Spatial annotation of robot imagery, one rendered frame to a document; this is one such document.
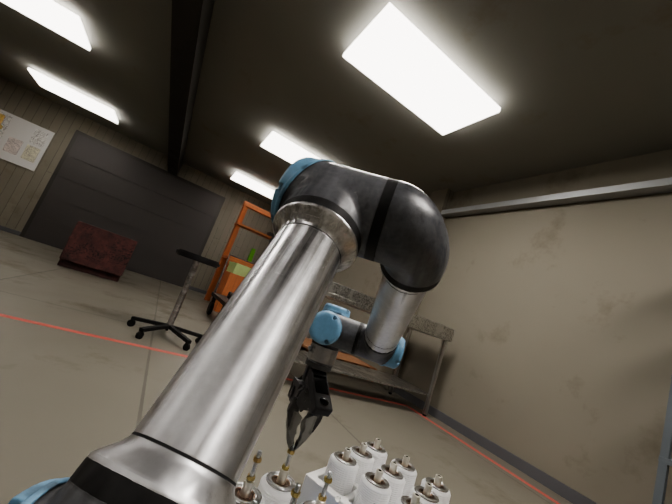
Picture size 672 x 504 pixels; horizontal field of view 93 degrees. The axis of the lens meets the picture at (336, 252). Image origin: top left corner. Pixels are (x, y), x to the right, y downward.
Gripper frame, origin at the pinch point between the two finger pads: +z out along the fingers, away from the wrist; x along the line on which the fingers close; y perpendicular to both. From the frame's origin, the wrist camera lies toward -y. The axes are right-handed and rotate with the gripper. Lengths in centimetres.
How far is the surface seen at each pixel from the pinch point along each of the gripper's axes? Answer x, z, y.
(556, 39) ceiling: -100, -235, 50
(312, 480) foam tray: -17.2, 16.5, 17.7
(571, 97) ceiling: -149, -235, 71
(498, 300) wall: -228, -97, 161
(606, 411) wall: -240, -31, 63
